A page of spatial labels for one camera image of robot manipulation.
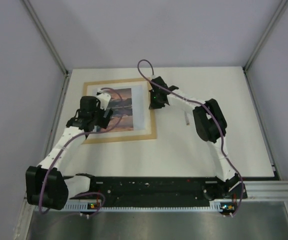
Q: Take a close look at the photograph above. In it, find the wooden picture frame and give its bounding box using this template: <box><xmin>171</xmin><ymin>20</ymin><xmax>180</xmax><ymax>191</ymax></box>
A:
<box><xmin>83</xmin><ymin>78</ymin><xmax>157</xmax><ymax>144</ymax></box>

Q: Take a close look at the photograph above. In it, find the clear handled screwdriver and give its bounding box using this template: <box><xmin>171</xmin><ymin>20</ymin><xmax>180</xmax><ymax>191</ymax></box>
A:
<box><xmin>184</xmin><ymin>112</ymin><xmax>190</xmax><ymax>126</ymax></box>

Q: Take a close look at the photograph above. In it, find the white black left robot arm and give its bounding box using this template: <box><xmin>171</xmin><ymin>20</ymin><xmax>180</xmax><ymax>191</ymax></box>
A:
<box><xmin>25</xmin><ymin>91</ymin><xmax>113</xmax><ymax>210</ymax></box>

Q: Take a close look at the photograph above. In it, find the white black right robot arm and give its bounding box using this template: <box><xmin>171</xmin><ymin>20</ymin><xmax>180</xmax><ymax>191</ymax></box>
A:
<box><xmin>148</xmin><ymin>76</ymin><xmax>245</xmax><ymax>199</ymax></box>

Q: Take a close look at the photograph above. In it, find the sunset landscape photo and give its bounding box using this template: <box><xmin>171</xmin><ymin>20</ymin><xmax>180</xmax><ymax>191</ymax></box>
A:
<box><xmin>105</xmin><ymin>88</ymin><xmax>134</xmax><ymax>133</ymax></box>

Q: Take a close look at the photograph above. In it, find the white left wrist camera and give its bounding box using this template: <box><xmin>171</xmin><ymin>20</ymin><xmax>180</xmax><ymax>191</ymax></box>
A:
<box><xmin>96</xmin><ymin>89</ymin><xmax>111</xmax><ymax>110</ymax></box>

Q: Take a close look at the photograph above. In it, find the aluminium left table rail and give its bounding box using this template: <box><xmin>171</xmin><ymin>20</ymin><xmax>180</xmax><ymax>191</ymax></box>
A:
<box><xmin>43</xmin><ymin>72</ymin><xmax>71</xmax><ymax>157</ymax></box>

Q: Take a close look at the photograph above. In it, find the aluminium table rail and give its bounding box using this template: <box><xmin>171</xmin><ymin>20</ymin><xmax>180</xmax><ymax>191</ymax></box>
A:
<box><xmin>242</xmin><ymin>67</ymin><xmax>283</xmax><ymax>180</ymax></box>
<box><xmin>43</xmin><ymin>72</ymin><xmax>71</xmax><ymax>157</ymax></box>

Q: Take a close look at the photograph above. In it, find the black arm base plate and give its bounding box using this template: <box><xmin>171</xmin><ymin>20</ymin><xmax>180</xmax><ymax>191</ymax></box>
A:
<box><xmin>89</xmin><ymin>175</ymin><xmax>247</xmax><ymax>201</ymax></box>

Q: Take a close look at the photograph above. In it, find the white slotted cable duct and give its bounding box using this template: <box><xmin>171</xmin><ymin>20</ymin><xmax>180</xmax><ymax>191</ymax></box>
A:
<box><xmin>63</xmin><ymin>199</ymin><xmax>237</xmax><ymax>212</ymax></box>

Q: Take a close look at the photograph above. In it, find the aluminium left corner post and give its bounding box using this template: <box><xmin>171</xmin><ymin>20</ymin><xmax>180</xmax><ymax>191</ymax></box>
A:
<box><xmin>20</xmin><ymin>0</ymin><xmax>69</xmax><ymax>76</ymax></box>

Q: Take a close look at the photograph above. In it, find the aluminium corner post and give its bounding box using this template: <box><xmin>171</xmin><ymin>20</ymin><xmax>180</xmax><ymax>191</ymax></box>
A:
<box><xmin>20</xmin><ymin>0</ymin><xmax>69</xmax><ymax>76</ymax></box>
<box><xmin>243</xmin><ymin>0</ymin><xmax>288</xmax><ymax>73</ymax></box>

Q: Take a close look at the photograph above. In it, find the aluminium right table rail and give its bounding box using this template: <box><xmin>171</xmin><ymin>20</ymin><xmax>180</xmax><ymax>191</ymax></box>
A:
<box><xmin>242</xmin><ymin>67</ymin><xmax>283</xmax><ymax>180</ymax></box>

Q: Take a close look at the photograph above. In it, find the aluminium front rail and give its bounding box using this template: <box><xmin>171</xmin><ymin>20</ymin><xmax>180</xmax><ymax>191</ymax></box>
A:
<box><xmin>21</xmin><ymin>181</ymin><xmax>288</xmax><ymax>203</ymax></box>

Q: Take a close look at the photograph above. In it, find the aluminium right corner post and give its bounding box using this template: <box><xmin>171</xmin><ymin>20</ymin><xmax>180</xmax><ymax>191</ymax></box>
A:
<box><xmin>243</xmin><ymin>0</ymin><xmax>288</xmax><ymax>73</ymax></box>

